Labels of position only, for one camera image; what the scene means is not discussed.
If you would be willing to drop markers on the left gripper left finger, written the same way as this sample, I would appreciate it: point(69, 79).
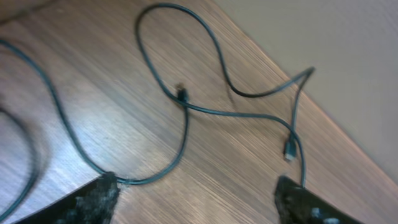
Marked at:
point(93, 203)

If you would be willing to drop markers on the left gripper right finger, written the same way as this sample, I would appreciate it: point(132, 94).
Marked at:
point(297, 205)

